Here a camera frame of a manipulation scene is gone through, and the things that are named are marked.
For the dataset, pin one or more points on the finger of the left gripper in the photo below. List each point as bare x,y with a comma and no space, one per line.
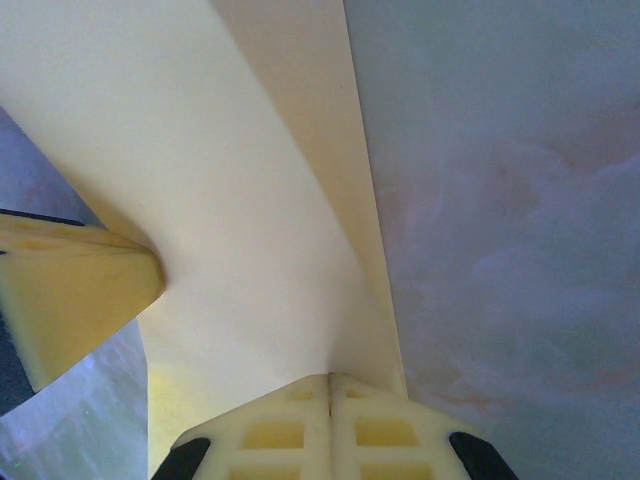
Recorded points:
60,229
75,300

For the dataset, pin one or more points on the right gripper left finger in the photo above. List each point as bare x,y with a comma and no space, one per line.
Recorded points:
280,435

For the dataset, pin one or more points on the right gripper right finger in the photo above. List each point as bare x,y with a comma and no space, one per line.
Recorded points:
390,435

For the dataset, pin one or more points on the yellow paper sheet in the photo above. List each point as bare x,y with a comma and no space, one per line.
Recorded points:
200,150

